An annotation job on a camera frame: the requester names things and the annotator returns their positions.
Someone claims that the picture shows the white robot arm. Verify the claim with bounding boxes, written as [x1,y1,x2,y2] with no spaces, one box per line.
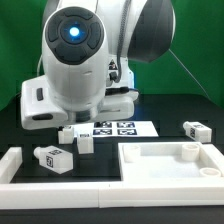
[21,0,175,130]

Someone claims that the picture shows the white U-shaped fence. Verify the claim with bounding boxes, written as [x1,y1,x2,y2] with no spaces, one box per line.
[0,147,224,209]

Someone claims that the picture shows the paper sheet with tags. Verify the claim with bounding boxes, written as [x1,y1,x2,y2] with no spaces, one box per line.
[73,121,158,137]

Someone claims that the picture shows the white square tabletop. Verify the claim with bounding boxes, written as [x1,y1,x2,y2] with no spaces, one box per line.
[118,142,224,183]

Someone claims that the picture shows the thin grey cable right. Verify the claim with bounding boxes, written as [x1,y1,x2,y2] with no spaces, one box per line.
[168,49,218,104]

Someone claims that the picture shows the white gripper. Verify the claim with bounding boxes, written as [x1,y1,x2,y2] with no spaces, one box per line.
[21,75,139,130]

